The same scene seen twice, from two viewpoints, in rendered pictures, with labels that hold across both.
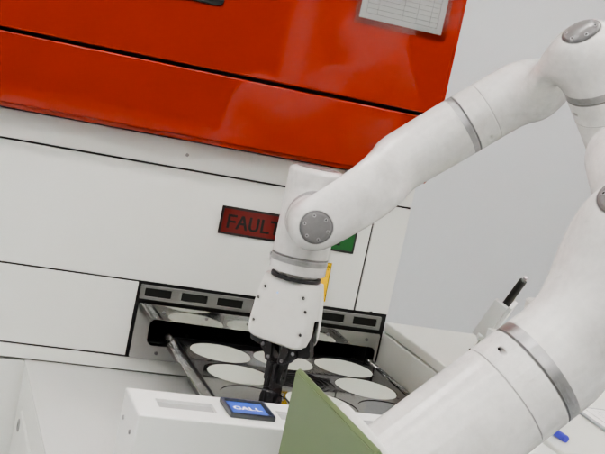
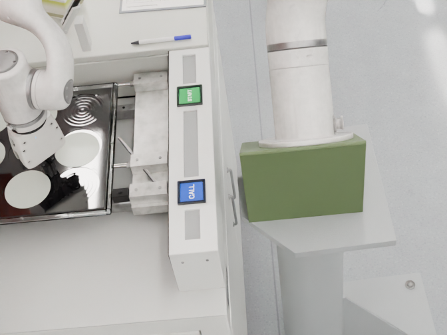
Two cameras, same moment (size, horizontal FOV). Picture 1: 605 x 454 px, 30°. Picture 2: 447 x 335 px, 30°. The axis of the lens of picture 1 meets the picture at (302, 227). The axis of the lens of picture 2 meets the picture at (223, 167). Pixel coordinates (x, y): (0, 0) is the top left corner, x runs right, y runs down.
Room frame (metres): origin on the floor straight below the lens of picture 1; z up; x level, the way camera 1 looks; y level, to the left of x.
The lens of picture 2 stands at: (0.83, 0.90, 2.28)
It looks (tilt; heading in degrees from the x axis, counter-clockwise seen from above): 52 degrees down; 294
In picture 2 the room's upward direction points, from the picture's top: 9 degrees counter-clockwise
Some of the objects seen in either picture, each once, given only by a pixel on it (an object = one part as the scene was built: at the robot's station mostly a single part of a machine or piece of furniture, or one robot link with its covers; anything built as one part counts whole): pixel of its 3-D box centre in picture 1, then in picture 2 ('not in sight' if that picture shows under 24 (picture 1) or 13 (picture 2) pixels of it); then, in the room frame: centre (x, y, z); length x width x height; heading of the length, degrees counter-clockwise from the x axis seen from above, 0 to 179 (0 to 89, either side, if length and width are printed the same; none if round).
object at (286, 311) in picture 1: (289, 305); (34, 133); (1.65, -0.01, 1.03); 0.10 x 0.07 x 0.11; 60
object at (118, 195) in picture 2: not in sight; (120, 195); (1.47, 0.01, 0.90); 0.04 x 0.02 x 0.03; 19
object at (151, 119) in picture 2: not in sight; (152, 143); (1.47, -0.15, 0.87); 0.36 x 0.08 x 0.03; 109
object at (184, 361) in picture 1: (190, 371); (23, 219); (1.65, 0.12, 0.90); 0.37 x 0.01 x 0.01; 19
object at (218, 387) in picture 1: (302, 383); (31, 151); (1.71, -0.05, 0.90); 0.34 x 0.34 x 0.01; 19
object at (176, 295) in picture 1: (264, 307); not in sight; (1.91, 0.04, 0.96); 0.44 x 0.01 x 0.02; 109
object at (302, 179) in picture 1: (310, 212); (14, 85); (1.64, -0.01, 1.17); 0.09 x 0.08 x 0.13; 7
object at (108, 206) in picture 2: not in sight; (112, 144); (1.54, -0.11, 0.90); 0.38 x 0.01 x 0.01; 109
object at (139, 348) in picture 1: (257, 344); not in sight; (1.91, 0.03, 0.89); 0.44 x 0.02 x 0.10; 109
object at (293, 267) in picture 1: (297, 264); (24, 114); (1.65, 0.00, 1.09); 0.09 x 0.08 x 0.03; 60
